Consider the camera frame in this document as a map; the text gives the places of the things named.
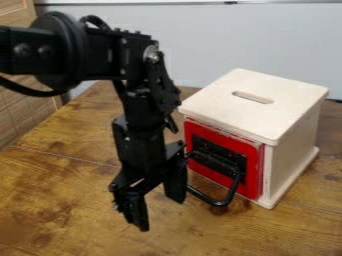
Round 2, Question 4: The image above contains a wooden slatted panel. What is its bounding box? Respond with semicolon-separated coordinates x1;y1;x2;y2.
0;0;63;151

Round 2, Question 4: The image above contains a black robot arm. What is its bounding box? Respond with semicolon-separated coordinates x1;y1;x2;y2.
0;12;187;231

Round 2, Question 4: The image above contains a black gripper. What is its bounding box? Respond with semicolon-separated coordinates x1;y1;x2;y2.
108;116;187;232

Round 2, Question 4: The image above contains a light wooden box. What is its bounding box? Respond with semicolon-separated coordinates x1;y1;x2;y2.
179;68;329;209

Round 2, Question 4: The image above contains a black metal drawer handle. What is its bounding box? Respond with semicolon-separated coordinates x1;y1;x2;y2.
186;149;246;207

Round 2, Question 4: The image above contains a red drawer front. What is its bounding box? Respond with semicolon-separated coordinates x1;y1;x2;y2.
184;118;264;200

